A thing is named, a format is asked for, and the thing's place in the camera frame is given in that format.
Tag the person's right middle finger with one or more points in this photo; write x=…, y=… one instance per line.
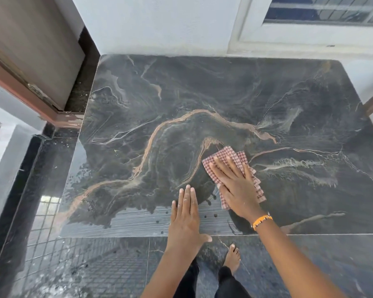
x=225, y=169

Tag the person's left middle finger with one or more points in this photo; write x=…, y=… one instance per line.
x=188, y=200

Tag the person's right forearm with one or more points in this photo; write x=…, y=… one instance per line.
x=292, y=263

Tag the person's right little finger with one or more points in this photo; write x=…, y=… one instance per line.
x=246, y=174

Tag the window with white frame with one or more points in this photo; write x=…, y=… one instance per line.
x=323, y=9

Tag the grey wooden door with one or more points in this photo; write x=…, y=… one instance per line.
x=34, y=46

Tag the person's left hand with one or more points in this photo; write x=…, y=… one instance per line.
x=184, y=225

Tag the person's bare foot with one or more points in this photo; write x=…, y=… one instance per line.
x=232, y=260

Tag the person's right hand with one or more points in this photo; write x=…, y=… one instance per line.
x=239, y=192

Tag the person's left thumb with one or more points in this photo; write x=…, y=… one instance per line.
x=205, y=238

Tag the red checkered cleaning cloth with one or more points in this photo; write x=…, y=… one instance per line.
x=219, y=156

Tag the person's left little finger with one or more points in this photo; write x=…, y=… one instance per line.
x=174, y=211

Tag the person's right thumb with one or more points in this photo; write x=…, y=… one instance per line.
x=222, y=189

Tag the black trousers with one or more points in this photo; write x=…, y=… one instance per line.
x=230, y=285

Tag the brown door frame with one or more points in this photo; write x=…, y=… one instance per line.
x=25, y=96

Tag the orange wristband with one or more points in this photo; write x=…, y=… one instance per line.
x=261, y=220

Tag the person's left forearm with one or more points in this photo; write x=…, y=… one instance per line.
x=171, y=273

